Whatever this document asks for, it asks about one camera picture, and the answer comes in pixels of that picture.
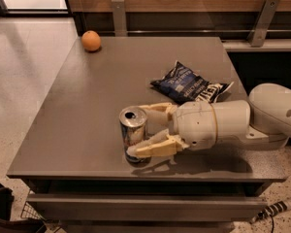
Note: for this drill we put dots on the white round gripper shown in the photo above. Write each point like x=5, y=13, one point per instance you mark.
x=194, y=122

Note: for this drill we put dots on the silver blue redbull can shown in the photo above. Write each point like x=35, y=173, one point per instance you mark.
x=133, y=122

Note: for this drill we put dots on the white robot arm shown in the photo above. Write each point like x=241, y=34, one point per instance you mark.
x=261, y=122

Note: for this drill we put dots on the blue chips bag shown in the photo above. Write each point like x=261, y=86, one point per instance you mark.
x=182, y=85

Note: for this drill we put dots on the orange fruit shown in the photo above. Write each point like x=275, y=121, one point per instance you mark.
x=91, y=40

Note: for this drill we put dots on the grey cabinet drawer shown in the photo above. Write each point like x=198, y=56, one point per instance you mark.
x=145, y=208

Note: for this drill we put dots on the metal rail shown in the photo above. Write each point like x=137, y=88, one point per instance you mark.
x=200, y=31

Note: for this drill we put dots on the left metal bracket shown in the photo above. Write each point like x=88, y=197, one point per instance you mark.
x=119, y=18

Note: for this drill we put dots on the metal bracket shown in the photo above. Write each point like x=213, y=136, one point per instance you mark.
x=119, y=18
x=257, y=35

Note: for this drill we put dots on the right metal bracket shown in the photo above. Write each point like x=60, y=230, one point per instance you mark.
x=257, y=35

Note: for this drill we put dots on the dark object with wire basket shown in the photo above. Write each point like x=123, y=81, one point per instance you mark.
x=15, y=226

